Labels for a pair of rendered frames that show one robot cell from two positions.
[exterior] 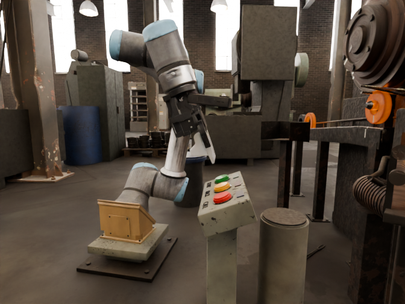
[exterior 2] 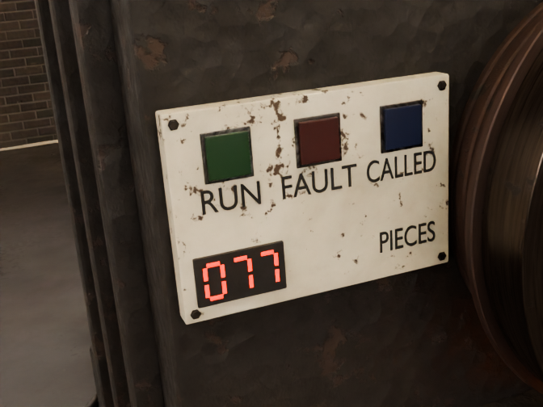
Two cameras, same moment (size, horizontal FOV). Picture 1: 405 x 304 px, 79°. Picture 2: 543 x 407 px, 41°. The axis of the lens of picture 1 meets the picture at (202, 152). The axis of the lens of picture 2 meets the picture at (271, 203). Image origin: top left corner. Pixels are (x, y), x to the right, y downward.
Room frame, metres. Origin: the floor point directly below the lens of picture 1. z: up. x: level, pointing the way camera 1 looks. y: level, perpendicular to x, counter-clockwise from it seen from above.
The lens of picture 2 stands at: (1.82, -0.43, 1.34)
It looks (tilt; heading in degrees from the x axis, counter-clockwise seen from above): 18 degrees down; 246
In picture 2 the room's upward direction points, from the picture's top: 4 degrees counter-clockwise
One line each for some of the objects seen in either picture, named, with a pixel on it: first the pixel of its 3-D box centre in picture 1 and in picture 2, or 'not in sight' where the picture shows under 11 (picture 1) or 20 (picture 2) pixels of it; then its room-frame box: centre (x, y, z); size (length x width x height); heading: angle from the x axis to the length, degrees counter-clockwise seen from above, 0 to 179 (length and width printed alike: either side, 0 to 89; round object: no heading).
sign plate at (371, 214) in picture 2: not in sight; (316, 194); (1.53, -0.97, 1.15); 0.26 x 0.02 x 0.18; 176
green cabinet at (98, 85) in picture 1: (104, 114); not in sight; (4.30, 1.68, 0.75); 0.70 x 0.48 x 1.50; 176
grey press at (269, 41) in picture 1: (251, 86); not in sight; (4.31, -0.83, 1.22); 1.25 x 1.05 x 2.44; 94
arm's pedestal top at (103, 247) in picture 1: (131, 237); not in sight; (1.28, 0.39, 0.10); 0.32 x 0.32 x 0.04; 78
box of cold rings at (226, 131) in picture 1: (224, 137); not in sight; (4.00, -0.35, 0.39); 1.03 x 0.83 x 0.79; 90
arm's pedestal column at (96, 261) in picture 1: (132, 247); not in sight; (1.28, 0.39, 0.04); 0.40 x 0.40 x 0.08; 78
